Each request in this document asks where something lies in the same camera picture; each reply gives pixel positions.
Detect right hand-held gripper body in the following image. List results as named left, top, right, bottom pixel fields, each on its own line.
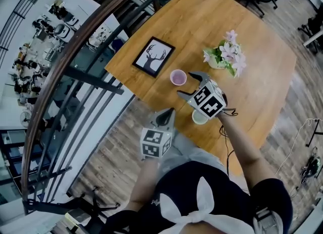
left=188, top=79, right=227, bottom=120

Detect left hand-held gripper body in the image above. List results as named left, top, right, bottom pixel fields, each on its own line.
left=140, top=127, right=175, bottom=158

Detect red plastic cup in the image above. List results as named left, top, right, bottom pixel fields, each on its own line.
left=170, top=69, right=188, bottom=87

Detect yellow plastic cup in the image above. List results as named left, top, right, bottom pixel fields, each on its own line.
left=191, top=109, right=209, bottom=126

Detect person's left forearm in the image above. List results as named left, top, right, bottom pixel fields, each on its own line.
left=130, top=156, right=162, bottom=207

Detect person's right forearm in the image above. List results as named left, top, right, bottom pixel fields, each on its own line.
left=217, top=111, right=270, bottom=191

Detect potted pink flowers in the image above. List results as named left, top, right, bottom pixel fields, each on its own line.
left=202, top=29, right=247, bottom=79

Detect person's grey trousers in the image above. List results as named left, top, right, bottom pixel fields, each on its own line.
left=160, top=132, right=229, bottom=176

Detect person's dark top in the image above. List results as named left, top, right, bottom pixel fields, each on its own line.
left=100, top=161, right=294, bottom=234

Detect black framed deer picture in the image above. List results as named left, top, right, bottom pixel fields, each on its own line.
left=132, top=36, right=176, bottom=78

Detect person's white tied cloth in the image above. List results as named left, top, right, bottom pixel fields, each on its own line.
left=157, top=176, right=256, bottom=234

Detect black folding stand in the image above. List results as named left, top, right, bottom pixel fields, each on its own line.
left=59, top=187, right=121, bottom=234

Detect black metal stand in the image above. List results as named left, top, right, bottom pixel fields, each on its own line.
left=305, top=119, right=323, bottom=148

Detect black railing with wooden handrail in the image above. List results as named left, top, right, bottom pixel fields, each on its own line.
left=0, top=0, right=197, bottom=217

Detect white-legged office desk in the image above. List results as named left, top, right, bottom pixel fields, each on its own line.
left=302, top=28, right=323, bottom=48

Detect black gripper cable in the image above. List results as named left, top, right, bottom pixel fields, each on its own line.
left=218, top=108, right=239, bottom=176

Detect white cable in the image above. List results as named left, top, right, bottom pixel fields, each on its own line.
left=274, top=118, right=323, bottom=176

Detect black cable bundle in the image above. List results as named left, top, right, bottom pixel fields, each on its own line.
left=300, top=146, right=322, bottom=185

